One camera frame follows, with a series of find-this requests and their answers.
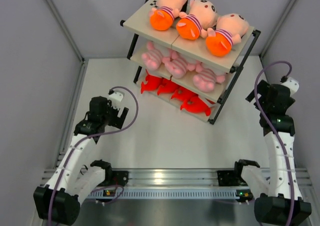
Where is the pink striped frog plush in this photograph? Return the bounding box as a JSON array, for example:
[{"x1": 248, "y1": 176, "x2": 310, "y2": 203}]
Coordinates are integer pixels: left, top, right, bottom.
[
  {"x1": 192, "y1": 63, "x2": 227, "y2": 93},
  {"x1": 164, "y1": 51, "x2": 200, "y2": 79},
  {"x1": 141, "y1": 41, "x2": 172, "y2": 71}
]

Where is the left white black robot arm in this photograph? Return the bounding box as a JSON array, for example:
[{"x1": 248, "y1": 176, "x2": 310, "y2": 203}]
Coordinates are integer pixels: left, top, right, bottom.
[{"x1": 33, "y1": 90, "x2": 129, "y2": 226}]

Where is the red whale plush rightmost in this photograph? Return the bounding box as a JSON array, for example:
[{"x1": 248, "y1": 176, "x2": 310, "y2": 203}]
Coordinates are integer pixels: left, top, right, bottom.
[{"x1": 180, "y1": 96, "x2": 216, "y2": 117}]

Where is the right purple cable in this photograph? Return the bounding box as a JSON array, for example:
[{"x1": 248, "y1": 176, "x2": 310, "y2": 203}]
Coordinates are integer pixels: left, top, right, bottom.
[{"x1": 253, "y1": 60, "x2": 296, "y2": 226}]

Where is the beige three-tier shelf black frame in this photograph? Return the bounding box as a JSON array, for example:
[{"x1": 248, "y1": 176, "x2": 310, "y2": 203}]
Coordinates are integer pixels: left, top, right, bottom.
[{"x1": 120, "y1": 0, "x2": 260, "y2": 124}]

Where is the red whale plush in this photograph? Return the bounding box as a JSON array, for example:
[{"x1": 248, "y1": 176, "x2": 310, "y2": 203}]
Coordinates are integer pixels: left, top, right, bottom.
[
  {"x1": 180, "y1": 96, "x2": 216, "y2": 117},
  {"x1": 140, "y1": 70, "x2": 163, "y2": 94},
  {"x1": 170, "y1": 86, "x2": 197, "y2": 102},
  {"x1": 157, "y1": 78, "x2": 180, "y2": 95}
]

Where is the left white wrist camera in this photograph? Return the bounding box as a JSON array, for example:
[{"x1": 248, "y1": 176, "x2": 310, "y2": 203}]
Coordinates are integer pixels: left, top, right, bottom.
[{"x1": 108, "y1": 90, "x2": 125, "y2": 104}]

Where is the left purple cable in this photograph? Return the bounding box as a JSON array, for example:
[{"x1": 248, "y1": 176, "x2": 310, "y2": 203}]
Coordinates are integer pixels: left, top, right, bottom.
[{"x1": 47, "y1": 86, "x2": 140, "y2": 226}]

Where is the aluminium rail base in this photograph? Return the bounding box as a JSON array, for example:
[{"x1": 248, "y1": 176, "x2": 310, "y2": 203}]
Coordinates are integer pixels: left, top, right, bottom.
[{"x1": 39, "y1": 167, "x2": 313, "y2": 187}]

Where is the boy doll black hair back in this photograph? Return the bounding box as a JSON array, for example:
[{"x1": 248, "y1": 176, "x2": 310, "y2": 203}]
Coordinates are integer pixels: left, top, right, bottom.
[{"x1": 176, "y1": 0, "x2": 218, "y2": 40}]

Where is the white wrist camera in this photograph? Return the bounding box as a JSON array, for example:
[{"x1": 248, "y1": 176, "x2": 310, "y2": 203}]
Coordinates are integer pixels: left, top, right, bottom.
[
  {"x1": 108, "y1": 90, "x2": 125, "y2": 104},
  {"x1": 280, "y1": 76, "x2": 300, "y2": 96}
]

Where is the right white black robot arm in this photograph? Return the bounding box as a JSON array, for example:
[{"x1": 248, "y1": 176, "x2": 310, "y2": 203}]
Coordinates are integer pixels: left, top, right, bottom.
[{"x1": 233, "y1": 77, "x2": 312, "y2": 226}]

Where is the boy doll face up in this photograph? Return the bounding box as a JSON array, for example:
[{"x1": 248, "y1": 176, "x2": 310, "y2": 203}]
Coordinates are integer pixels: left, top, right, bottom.
[{"x1": 205, "y1": 13, "x2": 250, "y2": 57}]

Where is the red whale plush leftmost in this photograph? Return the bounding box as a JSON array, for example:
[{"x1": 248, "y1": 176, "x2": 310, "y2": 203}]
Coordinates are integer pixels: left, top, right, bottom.
[{"x1": 140, "y1": 70, "x2": 163, "y2": 94}]

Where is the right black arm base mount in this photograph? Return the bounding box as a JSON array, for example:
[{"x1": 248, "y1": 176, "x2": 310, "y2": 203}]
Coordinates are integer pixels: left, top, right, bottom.
[{"x1": 217, "y1": 170, "x2": 246, "y2": 187}]

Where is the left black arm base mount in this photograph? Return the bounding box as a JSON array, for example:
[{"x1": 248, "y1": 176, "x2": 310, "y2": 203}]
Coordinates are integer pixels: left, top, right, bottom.
[{"x1": 98, "y1": 170, "x2": 129, "y2": 187}]

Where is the grey slotted cable duct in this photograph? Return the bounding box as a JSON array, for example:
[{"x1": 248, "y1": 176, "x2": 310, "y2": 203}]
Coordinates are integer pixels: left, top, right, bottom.
[{"x1": 87, "y1": 188, "x2": 252, "y2": 200}]

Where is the purple cable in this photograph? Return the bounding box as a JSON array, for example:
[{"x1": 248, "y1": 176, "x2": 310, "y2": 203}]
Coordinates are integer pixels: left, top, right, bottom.
[
  {"x1": 47, "y1": 86, "x2": 140, "y2": 226},
  {"x1": 253, "y1": 60, "x2": 296, "y2": 226}
]

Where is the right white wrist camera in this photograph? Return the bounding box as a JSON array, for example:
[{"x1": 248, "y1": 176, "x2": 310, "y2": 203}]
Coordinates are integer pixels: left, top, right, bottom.
[{"x1": 280, "y1": 76, "x2": 300, "y2": 96}]

